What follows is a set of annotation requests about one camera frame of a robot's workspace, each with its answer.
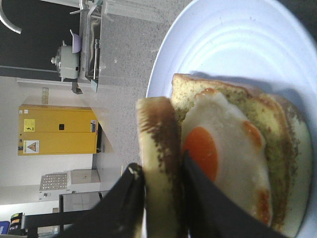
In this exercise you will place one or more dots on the fake fried egg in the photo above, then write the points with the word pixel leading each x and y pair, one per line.
pixel 230 151

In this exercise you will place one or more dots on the light blue round plate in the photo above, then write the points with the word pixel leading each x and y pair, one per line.
pixel 254 42

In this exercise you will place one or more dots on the yellow safety cabinet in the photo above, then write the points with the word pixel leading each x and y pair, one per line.
pixel 56 130

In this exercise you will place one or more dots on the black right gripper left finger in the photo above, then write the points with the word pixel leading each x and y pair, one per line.
pixel 119 214

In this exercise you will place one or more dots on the steel kitchen sink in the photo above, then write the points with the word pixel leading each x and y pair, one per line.
pixel 91 18

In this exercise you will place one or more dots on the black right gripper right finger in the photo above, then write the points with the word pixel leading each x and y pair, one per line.
pixel 211 214

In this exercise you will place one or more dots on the white perforated cabinet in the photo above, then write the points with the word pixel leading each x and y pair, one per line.
pixel 74 181

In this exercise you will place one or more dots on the bread slice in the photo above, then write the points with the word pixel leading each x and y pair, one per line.
pixel 288 151
pixel 159 143

